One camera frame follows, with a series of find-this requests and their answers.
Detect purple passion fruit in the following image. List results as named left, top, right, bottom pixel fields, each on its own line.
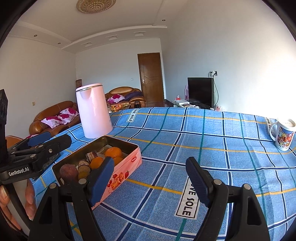
left=59, top=164, right=78, bottom=184

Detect smaller orange mandarin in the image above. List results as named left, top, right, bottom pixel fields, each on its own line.
left=89, top=157, right=104, bottom=170

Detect large orange mandarin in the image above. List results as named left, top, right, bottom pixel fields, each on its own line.
left=104, top=147, right=122, bottom=158

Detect tan longan fruit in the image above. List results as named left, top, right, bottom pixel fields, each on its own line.
left=78, top=170, right=90, bottom=180

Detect small orange kumquat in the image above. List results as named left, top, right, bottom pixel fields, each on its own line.
left=113, top=157, right=123, bottom=166

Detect person's left hand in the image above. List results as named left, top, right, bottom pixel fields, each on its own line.
left=0, top=178, right=38, bottom=232

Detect brown leather sofa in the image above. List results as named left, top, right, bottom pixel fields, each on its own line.
left=29, top=101, right=81, bottom=137

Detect red white floral cushion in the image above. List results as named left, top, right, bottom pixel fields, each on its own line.
left=41, top=108, right=79, bottom=129

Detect pink electric kettle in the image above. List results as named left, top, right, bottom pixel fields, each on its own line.
left=76, top=83, right=113, bottom=138

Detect pink biscuit tin box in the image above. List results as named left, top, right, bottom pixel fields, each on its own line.
left=52, top=136, right=142, bottom=209

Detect blue plaid tablecloth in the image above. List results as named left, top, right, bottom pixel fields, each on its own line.
left=33, top=108, right=295, bottom=240

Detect coffee table with items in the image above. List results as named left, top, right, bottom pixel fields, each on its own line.
left=108, top=103, right=130, bottom=113

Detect white printed mug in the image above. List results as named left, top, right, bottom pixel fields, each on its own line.
left=269, top=119, right=295, bottom=151

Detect brown leather armchair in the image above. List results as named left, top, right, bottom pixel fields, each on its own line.
left=105, top=86, right=146, bottom=108

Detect black television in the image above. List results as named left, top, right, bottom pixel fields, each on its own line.
left=188, top=77, right=214, bottom=108

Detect brown interior door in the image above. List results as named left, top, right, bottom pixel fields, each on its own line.
left=137, top=53, right=164, bottom=104

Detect round ceiling lamp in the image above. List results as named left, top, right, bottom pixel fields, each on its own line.
left=76, top=0, right=116, bottom=14

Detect television power cable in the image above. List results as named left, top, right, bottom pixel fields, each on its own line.
left=208, top=71, right=219, bottom=108

